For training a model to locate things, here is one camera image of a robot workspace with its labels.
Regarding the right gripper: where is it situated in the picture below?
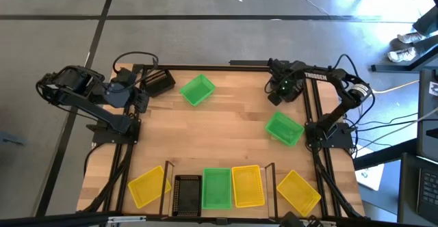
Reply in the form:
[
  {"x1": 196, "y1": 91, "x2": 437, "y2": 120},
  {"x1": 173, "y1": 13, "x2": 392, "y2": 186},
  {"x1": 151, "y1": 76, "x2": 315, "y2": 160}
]
[{"x1": 266, "y1": 58, "x2": 306, "y2": 98}]

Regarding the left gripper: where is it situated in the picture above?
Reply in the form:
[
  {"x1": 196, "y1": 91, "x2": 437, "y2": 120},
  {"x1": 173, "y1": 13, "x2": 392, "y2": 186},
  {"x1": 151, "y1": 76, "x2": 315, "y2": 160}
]
[{"x1": 104, "y1": 81, "x2": 151, "y2": 114}]

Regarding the green plastic basket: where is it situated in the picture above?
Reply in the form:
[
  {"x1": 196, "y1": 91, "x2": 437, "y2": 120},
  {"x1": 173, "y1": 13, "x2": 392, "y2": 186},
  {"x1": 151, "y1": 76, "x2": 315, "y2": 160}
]
[
  {"x1": 264, "y1": 110, "x2": 305, "y2": 148},
  {"x1": 201, "y1": 167, "x2": 233, "y2": 211},
  {"x1": 179, "y1": 73, "x2": 216, "y2": 107}
]

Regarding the yellow plastic basket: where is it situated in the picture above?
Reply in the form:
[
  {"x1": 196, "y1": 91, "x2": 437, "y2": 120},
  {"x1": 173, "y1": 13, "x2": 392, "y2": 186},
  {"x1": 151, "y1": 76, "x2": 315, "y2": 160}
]
[
  {"x1": 231, "y1": 164, "x2": 266, "y2": 209},
  {"x1": 127, "y1": 165, "x2": 172, "y2": 210},
  {"x1": 276, "y1": 170, "x2": 322, "y2": 217}
]

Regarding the black flat bar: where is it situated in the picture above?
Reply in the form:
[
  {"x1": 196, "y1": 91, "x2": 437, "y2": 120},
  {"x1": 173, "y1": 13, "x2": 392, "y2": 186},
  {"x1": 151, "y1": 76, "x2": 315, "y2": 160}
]
[{"x1": 229, "y1": 59, "x2": 274, "y2": 67}]

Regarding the black desk leg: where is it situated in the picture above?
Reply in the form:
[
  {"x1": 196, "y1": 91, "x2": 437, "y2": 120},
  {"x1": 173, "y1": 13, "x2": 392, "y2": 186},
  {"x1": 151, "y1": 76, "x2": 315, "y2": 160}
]
[{"x1": 371, "y1": 45, "x2": 438, "y2": 72}]

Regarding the person's foot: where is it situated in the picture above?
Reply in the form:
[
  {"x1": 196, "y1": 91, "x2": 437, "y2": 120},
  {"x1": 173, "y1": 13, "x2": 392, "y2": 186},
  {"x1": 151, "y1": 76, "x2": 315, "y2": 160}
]
[
  {"x1": 396, "y1": 31, "x2": 425, "y2": 44},
  {"x1": 387, "y1": 46, "x2": 417, "y2": 63}
]

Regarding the black desk crossbar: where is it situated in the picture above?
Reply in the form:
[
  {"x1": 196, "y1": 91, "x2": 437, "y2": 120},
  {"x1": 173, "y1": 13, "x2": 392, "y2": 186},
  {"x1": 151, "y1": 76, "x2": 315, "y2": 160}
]
[{"x1": 352, "y1": 137, "x2": 417, "y2": 172}]

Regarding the white paper sheet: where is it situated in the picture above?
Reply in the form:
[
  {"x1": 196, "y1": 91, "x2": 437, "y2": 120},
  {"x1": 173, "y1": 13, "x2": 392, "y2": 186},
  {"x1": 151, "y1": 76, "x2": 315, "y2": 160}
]
[{"x1": 354, "y1": 146, "x2": 385, "y2": 191}]

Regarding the black rounded object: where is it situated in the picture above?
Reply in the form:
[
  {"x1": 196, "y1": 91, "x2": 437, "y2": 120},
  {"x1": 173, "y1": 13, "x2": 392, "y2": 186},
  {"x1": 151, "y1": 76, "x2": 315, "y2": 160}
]
[{"x1": 279, "y1": 211, "x2": 329, "y2": 227}]

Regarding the person's leg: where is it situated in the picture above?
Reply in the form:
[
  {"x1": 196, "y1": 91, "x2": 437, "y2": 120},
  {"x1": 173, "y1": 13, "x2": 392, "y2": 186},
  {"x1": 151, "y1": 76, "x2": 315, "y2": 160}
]
[
  {"x1": 412, "y1": 4, "x2": 438, "y2": 38},
  {"x1": 414, "y1": 35, "x2": 438, "y2": 56}
]

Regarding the grey computer case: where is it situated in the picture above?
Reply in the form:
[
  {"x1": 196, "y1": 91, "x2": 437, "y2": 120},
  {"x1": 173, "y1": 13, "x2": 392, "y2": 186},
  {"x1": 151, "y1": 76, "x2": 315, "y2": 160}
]
[{"x1": 416, "y1": 68, "x2": 438, "y2": 163}]

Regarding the dark laptop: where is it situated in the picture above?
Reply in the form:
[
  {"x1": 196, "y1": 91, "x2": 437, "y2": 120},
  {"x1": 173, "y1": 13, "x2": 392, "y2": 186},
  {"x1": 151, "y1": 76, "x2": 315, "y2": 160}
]
[{"x1": 397, "y1": 151, "x2": 438, "y2": 226}]

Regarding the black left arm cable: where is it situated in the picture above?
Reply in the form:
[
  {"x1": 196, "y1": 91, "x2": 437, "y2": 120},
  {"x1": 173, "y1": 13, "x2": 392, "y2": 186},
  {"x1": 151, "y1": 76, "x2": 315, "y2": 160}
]
[{"x1": 112, "y1": 51, "x2": 160, "y2": 84}]

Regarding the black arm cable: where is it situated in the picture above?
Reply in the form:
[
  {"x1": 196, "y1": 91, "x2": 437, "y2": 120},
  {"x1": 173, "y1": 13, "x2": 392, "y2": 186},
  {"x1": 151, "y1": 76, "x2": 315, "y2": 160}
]
[
  {"x1": 112, "y1": 51, "x2": 160, "y2": 84},
  {"x1": 333, "y1": 53, "x2": 361, "y2": 80}
]

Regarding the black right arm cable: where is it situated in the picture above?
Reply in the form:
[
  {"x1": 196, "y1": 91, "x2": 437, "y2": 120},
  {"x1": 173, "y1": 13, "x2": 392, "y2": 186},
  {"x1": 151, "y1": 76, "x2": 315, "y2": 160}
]
[{"x1": 333, "y1": 53, "x2": 361, "y2": 80}]

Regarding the black aluminium table frame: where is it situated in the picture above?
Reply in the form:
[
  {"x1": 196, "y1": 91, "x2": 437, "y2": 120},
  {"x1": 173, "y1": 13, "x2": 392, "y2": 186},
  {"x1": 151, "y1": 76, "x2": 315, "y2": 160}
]
[{"x1": 0, "y1": 64, "x2": 438, "y2": 227}]

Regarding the grey cable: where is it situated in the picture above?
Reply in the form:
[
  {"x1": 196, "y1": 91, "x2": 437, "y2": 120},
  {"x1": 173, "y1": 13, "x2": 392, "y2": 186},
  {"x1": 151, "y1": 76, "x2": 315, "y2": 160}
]
[{"x1": 355, "y1": 107, "x2": 438, "y2": 152}]

